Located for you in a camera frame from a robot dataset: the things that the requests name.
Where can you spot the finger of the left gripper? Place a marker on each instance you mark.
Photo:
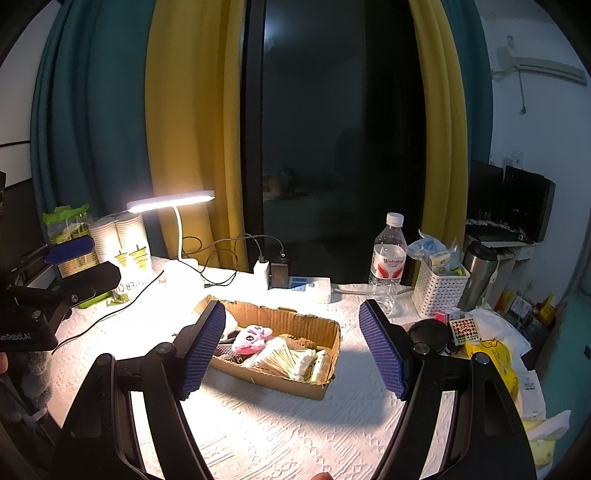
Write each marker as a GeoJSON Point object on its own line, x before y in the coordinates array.
{"type": "Point", "coordinates": [87, 284]}
{"type": "Point", "coordinates": [69, 250]}

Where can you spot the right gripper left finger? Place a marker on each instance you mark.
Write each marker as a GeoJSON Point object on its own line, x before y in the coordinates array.
{"type": "Point", "coordinates": [98, 439]}

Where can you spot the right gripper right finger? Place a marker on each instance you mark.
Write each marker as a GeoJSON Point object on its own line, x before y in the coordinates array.
{"type": "Point", "coordinates": [443, 396]}

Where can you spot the grey dotted sock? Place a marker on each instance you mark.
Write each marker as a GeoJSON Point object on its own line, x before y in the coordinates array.
{"type": "Point", "coordinates": [224, 350]}

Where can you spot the pink plush toy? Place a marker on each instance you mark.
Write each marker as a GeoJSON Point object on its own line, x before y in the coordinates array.
{"type": "Point", "coordinates": [251, 340]}

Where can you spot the small green tissue pack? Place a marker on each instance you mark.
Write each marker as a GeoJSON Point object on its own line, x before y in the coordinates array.
{"type": "Point", "coordinates": [320, 369]}

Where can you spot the cotton swabs bag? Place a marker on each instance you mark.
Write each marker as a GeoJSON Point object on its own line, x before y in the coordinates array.
{"type": "Point", "coordinates": [284, 358]}

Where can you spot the person's left thumb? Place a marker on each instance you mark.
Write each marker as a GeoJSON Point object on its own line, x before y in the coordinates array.
{"type": "Point", "coordinates": [3, 363]}

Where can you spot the person's right hand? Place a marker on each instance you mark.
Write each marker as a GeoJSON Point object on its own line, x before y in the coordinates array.
{"type": "Point", "coordinates": [322, 476]}

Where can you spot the paper cups sleeve green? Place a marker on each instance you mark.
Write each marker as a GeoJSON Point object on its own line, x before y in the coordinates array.
{"type": "Point", "coordinates": [66, 223]}

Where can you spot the paper cups sleeve white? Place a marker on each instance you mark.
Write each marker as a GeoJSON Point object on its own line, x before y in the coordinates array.
{"type": "Point", "coordinates": [122, 241]}

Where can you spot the teal curtain left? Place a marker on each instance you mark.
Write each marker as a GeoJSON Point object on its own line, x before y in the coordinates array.
{"type": "Point", "coordinates": [88, 141]}

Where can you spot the patterned small card box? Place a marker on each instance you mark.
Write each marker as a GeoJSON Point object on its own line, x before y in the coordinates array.
{"type": "Point", "coordinates": [464, 331]}

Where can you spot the black round pouch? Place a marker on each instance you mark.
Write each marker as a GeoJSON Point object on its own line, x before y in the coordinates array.
{"type": "Point", "coordinates": [432, 332]}

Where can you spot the white lace tablecloth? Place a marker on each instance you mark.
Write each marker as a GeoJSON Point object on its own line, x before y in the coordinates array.
{"type": "Point", "coordinates": [98, 439]}

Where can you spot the white lattice basket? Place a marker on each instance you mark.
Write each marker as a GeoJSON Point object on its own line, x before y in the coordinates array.
{"type": "Point", "coordinates": [434, 293]}

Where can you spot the white power adapter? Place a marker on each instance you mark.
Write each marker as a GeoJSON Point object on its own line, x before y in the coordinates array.
{"type": "Point", "coordinates": [261, 272]}

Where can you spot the steel thermos mug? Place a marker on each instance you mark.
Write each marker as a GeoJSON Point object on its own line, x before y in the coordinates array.
{"type": "Point", "coordinates": [482, 263]}

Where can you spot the open cardboard box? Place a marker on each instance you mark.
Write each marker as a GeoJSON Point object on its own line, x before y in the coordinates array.
{"type": "Point", "coordinates": [309, 331]}

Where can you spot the black power adapter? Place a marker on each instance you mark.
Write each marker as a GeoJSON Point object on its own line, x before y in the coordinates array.
{"type": "Point", "coordinates": [280, 272]}

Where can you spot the plastic water bottle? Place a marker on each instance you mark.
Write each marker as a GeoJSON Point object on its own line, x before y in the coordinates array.
{"type": "Point", "coordinates": [388, 263]}

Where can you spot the white power strip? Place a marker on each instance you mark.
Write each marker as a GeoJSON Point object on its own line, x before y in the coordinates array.
{"type": "Point", "coordinates": [317, 288]}

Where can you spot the black monitor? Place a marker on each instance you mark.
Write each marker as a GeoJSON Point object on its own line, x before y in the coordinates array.
{"type": "Point", "coordinates": [508, 204]}

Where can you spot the yellow curtain left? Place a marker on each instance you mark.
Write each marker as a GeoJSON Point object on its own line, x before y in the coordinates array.
{"type": "Point", "coordinates": [192, 107]}

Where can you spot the yellow curtain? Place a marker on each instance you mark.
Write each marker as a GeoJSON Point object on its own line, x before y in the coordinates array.
{"type": "Point", "coordinates": [192, 107]}
{"type": "Point", "coordinates": [446, 191]}

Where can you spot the yellow curtain right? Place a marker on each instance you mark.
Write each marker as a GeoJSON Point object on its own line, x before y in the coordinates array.
{"type": "Point", "coordinates": [446, 191]}

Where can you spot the white air conditioner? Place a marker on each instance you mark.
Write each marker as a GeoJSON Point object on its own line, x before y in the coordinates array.
{"type": "Point", "coordinates": [509, 64]}

